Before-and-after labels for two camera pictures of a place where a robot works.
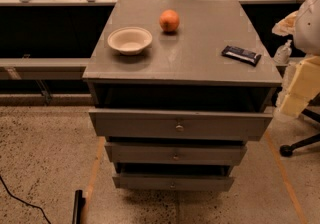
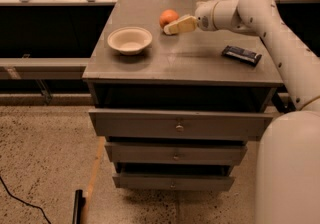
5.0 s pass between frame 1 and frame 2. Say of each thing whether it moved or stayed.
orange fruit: stayed
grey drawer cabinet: stayed
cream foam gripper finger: moved
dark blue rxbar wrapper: stayed
